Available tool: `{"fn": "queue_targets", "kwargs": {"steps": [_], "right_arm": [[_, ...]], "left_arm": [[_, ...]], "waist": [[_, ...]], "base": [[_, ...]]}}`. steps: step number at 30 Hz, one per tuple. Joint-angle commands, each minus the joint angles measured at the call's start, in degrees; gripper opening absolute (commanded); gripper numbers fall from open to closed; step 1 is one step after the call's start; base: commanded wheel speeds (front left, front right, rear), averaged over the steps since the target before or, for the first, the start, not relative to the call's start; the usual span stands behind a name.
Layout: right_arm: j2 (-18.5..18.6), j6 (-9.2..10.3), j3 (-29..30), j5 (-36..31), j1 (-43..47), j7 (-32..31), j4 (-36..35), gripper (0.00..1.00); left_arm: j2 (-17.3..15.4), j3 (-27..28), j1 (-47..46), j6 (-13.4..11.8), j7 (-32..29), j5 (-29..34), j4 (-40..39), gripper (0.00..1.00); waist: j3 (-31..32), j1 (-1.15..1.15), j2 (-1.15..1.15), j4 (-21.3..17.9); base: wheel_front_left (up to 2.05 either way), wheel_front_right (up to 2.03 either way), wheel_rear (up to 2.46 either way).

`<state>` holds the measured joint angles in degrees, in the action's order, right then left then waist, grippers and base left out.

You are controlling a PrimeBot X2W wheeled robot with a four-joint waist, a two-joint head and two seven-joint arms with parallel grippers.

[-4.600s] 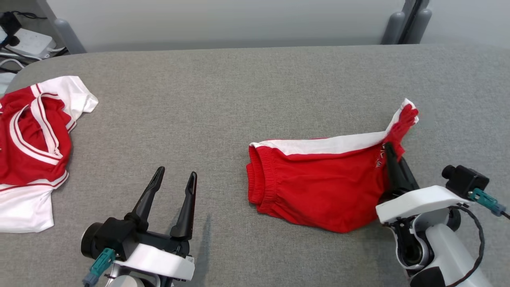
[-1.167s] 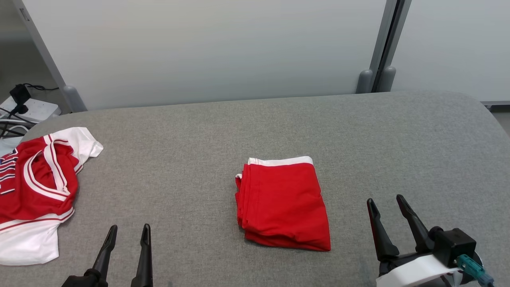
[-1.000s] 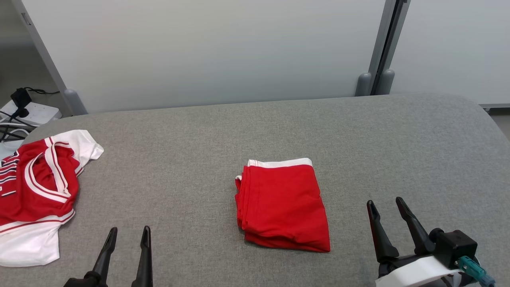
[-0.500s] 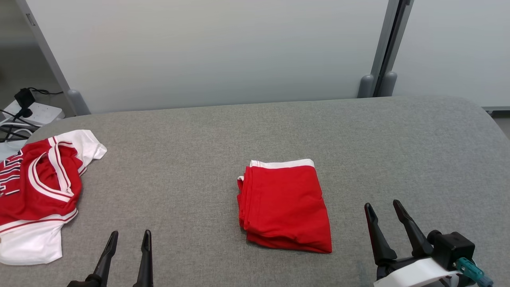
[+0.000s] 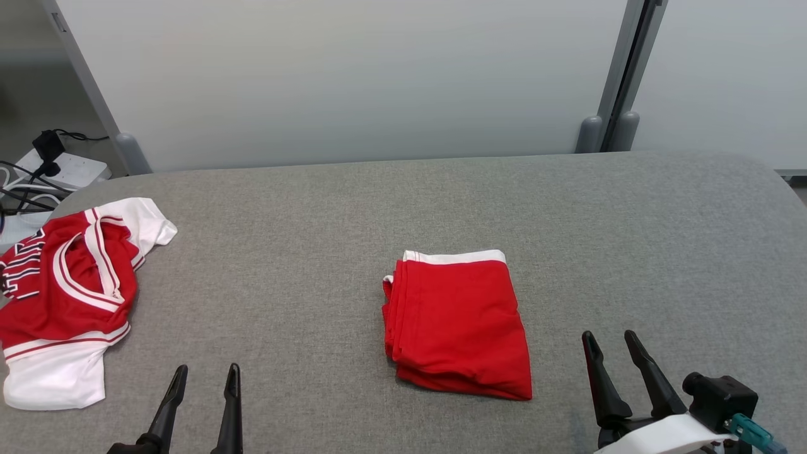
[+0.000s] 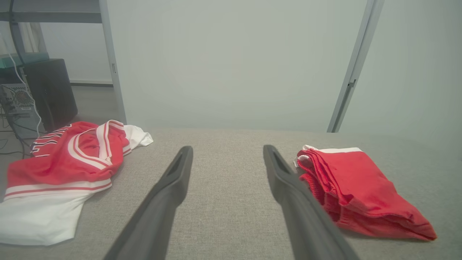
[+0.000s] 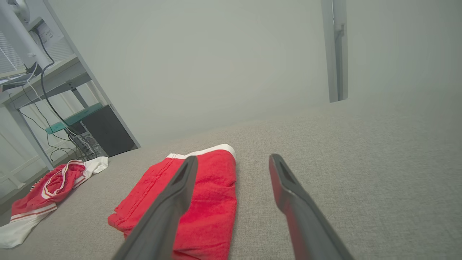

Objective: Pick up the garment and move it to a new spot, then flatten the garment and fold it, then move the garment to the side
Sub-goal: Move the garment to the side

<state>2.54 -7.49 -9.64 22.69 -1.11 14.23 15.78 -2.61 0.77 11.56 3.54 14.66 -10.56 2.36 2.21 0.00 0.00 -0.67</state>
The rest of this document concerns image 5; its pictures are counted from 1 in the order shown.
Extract white power strip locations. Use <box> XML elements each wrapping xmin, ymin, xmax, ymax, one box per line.
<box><xmin>14</xmin><ymin>149</ymin><xmax>113</xmax><ymax>191</ymax></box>

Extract white partition panel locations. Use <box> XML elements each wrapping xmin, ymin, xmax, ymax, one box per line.
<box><xmin>634</xmin><ymin>0</ymin><xmax>807</xmax><ymax>171</ymax></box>
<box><xmin>57</xmin><ymin>0</ymin><xmax>631</xmax><ymax>172</ymax></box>

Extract grey partition post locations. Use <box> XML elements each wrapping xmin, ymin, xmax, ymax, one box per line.
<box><xmin>39</xmin><ymin>0</ymin><xmax>153</xmax><ymax>176</ymax></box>
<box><xmin>608</xmin><ymin>0</ymin><xmax>669</xmax><ymax>152</ymax></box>
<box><xmin>575</xmin><ymin>0</ymin><xmax>650</xmax><ymax>154</ymax></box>

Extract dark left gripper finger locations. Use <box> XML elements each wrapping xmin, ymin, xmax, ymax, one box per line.
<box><xmin>211</xmin><ymin>364</ymin><xmax>243</xmax><ymax>454</ymax></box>
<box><xmin>107</xmin><ymin>366</ymin><xmax>189</xmax><ymax>454</ymax></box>

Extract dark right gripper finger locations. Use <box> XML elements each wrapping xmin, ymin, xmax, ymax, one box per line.
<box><xmin>581</xmin><ymin>330</ymin><xmax>633</xmax><ymax>429</ymax></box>
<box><xmin>624</xmin><ymin>330</ymin><xmax>688</xmax><ymax>420</ymax></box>

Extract black cable teal connector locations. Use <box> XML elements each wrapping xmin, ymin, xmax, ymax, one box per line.
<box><xmin>724</xmin><ymin>413</ymin><xmax>789</xmax><ymax>454</ymax></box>

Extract red shorts white side stripes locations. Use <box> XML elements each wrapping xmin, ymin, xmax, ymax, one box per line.
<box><xmin>381</xmin><ymin>250</ymin><xmax>533</xmax><ymax>402</ymax></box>

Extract red and white jersey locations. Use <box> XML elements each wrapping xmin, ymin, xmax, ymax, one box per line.
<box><xmin>0</xmin><ymin>197</ymin><xmax>178</xmax><ymax>412</ymax></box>

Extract white power cable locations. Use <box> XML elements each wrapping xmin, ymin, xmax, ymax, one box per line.
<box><xmin>0</xmin><ymin>183</ymin><xmax>64</xmax><ymax>218</ymax></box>

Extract white power box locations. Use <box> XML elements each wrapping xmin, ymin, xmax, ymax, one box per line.
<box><xmin>0</xmin><ymin>211</ymin><xmax>54</xmax><ymax>250</ymax></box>

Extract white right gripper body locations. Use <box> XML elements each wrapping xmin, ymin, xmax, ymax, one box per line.
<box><xmin>596</xmin><ymin>413</ymin><xmax>738</xmax><ymax>454</ymax></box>

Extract black plug adapter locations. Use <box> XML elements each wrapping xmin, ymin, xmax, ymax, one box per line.
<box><xmin>33</xmin><ymin>129</ymin><xmax>109</xmax><ymax>178</ymax></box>

